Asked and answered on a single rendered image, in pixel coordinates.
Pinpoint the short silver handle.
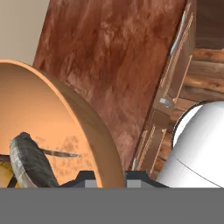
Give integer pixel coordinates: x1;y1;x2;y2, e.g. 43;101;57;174
158;97;174;109

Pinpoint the brown wooden drawer front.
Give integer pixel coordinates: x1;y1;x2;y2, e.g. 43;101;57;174
153;0;198;113

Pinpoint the orange bowl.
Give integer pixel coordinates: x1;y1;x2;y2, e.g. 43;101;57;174
0;59;127;188

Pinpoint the long silver drawer handle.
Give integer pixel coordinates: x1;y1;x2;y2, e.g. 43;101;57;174
169;11;188;58

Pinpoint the brown wooden cupboard door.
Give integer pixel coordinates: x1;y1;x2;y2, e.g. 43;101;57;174
130;108;176;178

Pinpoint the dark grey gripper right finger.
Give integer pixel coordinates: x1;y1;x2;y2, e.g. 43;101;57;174
125;170;171;188

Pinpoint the thin silver cupboard handle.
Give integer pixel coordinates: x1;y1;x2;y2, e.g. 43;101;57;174
131;157;138;172

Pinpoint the white round object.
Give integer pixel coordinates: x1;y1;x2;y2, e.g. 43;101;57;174
156;100;224;188

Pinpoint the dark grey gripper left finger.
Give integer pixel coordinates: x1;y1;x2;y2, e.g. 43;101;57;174
58;170;99;188

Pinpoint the dark grey fish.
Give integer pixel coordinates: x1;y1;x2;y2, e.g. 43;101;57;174
9;131;82;188

